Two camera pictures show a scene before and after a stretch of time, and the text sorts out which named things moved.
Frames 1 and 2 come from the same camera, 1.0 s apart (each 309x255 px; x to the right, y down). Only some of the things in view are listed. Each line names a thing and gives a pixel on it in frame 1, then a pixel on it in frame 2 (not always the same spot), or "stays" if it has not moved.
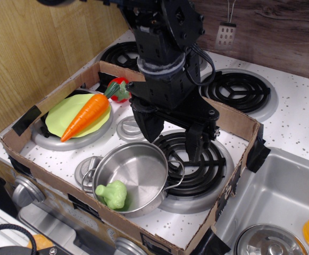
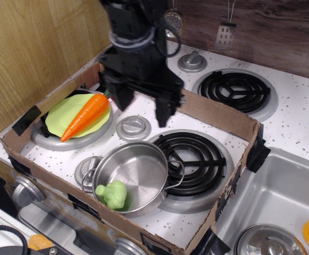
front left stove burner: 43,137 stays
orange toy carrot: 89,111 stays
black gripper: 178,95 -> 125,67
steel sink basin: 287,189 stays
